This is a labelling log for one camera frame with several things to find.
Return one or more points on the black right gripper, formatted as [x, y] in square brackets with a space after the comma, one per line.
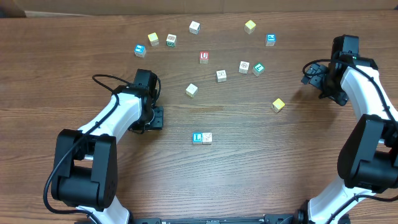
[340, 96]

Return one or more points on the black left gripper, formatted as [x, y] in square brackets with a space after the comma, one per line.
[158, 122]

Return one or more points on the blue L block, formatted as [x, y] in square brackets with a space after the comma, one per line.
[197, 138]

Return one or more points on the brown engraved wood block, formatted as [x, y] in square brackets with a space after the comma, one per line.
[207, 138]

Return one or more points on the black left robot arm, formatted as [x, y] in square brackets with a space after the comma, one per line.
[85, 167]

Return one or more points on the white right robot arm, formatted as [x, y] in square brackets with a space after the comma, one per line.
[367, 163]

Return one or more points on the plain wood block S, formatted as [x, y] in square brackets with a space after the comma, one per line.
[191, 90]

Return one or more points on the yellow top block near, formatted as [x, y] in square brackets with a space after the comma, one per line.
[277, 105]

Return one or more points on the yellow block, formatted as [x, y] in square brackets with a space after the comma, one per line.
[249, 27]
[153, 39]
[277, 105]

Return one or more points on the blue top block left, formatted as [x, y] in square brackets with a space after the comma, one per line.
[140, 50]

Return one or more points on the blue P block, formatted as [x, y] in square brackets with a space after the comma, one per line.
[270, 40]

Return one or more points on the green 7 block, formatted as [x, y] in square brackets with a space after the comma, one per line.
[258, 69]

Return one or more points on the green B block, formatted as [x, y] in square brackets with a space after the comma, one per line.
[171, 40]

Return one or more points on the yellow top block left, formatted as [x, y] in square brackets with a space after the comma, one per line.
[153, 39]

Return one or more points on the red U block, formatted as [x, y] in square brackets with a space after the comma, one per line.
[204, 57]

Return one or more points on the plain wood block R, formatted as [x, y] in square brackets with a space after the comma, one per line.
[221, 76]

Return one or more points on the wood block red side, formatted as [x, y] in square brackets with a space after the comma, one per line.
[243, 67]

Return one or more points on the yellow top block far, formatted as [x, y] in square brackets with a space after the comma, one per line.
[249, 27]

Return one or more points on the wood block green J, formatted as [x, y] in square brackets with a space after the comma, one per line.
[194, 27]

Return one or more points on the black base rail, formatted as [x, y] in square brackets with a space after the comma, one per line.
[265, 219]

